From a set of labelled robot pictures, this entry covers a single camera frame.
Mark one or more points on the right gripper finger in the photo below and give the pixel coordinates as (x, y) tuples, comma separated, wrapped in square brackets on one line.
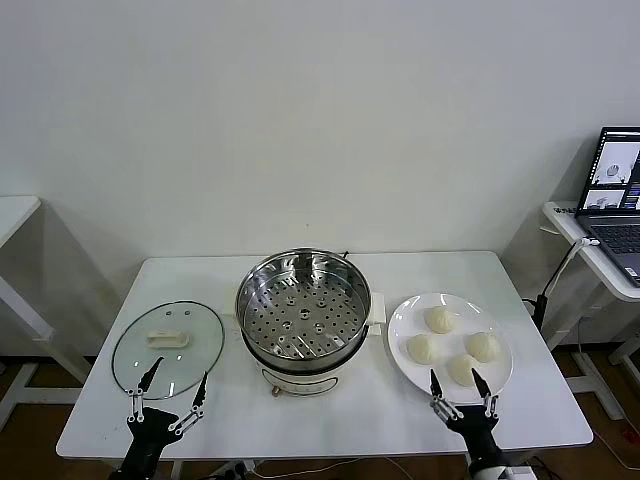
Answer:
[(435, 387), (482, 387)]

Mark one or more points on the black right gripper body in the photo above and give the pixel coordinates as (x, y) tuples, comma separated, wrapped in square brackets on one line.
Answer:
[(475, 435)]

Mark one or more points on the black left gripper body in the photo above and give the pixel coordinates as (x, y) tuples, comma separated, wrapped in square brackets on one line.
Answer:
[(150, 430)]

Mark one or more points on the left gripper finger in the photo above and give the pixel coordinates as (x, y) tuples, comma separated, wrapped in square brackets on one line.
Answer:
[(201, 392), (149, 376)]

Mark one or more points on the white steamed baozi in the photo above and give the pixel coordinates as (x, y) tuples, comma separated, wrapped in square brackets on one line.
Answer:
[(483, 346), (462, 367), (440, 320), (424, 349)]

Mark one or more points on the round glass pot lid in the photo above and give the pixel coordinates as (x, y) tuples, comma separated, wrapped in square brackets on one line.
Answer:
[(167, 339)]

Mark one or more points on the perforated steel steamer basket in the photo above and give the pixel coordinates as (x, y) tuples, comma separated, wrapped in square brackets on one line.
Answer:
[(260, 280)]

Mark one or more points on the round white plate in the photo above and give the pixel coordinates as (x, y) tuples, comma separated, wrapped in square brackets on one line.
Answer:
[(410, 320)]

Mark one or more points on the white power strip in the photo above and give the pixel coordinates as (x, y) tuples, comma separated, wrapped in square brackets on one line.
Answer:
[(235, 468)]

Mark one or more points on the black pot power plug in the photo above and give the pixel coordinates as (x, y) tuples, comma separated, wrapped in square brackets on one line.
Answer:
[(344, 254)]

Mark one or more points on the white laptop side table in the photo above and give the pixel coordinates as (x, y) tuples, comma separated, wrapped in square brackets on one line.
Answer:
[(585, 260)]

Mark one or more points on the grey open laptop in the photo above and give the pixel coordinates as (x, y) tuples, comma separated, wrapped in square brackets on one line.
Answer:
[(615, 235)]

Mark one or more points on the empty white side table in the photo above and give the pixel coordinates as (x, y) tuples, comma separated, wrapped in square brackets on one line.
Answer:
[(17, 207)]

